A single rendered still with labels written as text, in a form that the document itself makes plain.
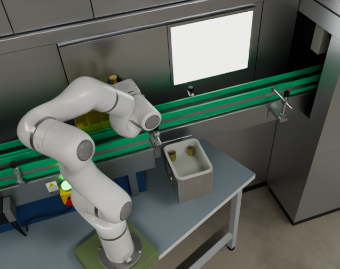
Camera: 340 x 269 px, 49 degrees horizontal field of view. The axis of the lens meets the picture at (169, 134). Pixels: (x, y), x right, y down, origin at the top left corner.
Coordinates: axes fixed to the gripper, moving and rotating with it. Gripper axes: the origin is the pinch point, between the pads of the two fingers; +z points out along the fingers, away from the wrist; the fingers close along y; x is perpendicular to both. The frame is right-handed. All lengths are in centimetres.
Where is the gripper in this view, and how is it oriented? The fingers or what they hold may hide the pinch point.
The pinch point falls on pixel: (115, 81)
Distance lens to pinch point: 158.0
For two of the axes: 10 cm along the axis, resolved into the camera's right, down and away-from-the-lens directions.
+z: -5.3, -5.6, 6.4
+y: -8.5, 4.0, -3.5
